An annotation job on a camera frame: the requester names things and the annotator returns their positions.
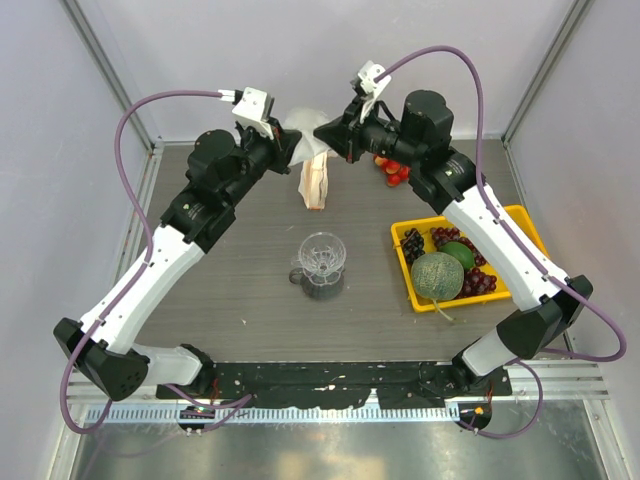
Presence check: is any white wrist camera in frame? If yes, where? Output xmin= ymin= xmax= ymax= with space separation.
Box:
xmin=218 ymin=87 xmax=275 ymax=140
xmin=351 ymin=61 xmax=391 ymax=124

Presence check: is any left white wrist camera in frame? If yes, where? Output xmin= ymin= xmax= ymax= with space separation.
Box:
xmin=218 ymin=87 xmax=275 ymax=140

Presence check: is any grey glass coffee server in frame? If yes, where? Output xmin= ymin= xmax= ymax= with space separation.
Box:
xmin=289 ymin=268 xmax=345 ymax=301

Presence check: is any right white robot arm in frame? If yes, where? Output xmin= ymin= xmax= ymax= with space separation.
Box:
xmin=313 ymin=90 xmax=593 ymax=394

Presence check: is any black grape bunch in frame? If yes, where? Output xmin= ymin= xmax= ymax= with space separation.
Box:
xmin=400 ymin=228 xmax=425 ymax=266

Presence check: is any clear plastic coffee dripper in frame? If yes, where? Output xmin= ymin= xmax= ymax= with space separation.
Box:
xmin=297 ymin=232 xmax=347 ymax=286

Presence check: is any purple grape bunch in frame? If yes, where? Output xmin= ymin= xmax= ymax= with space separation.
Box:
xmin=430 ymin=227 xmax=487 ymax=268
xmin=458 ymin=267 xmax=497 ymax=298

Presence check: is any white slotted cable duct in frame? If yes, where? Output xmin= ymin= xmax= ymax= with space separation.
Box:
xmin=104 ymin=402 xmax=459 ymax=426

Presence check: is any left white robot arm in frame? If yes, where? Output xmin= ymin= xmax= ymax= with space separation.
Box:
xmin=54 ymin=121 xmax=302 ymax=401

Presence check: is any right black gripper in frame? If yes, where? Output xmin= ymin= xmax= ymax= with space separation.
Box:
xmin=314 ymin=94 xmax=422 ymax=169

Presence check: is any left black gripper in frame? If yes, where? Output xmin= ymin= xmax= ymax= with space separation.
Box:
xmin=223 ymin=117 xmax=302 ymax=207

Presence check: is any green lime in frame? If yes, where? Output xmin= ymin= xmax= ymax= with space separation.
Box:
xmin=438 ymin=241 xmax=476 ymax=271

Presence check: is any netted green melon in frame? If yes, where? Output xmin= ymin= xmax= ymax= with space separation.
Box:
xmin=410 ymin=252 xmax=464 ymax=301

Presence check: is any coffee filter paper pack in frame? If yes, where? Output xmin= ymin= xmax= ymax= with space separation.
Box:
xmin=298 ymin=153 xmax=329 ymax=211

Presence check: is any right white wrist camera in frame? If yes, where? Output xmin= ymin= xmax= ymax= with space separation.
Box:
xmin=351 ymin=61 xmax=391 ymax=124

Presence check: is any purple grape bunch lower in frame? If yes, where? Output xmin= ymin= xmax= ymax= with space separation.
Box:
xmin=458 ymin=267 xmax=497 ymax=298

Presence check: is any purple grape bunch upper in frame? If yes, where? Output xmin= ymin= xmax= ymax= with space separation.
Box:
xmin=430 ymin=227 xmax=487 ymax=268

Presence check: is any white paper coffee filter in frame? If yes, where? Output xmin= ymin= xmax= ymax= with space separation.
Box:
xmin=283 ymin=107 xmax=330 ymax=167

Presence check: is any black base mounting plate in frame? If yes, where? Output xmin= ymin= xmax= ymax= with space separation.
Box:
xmin=177 ymin=361 xmax=512 ymax=410

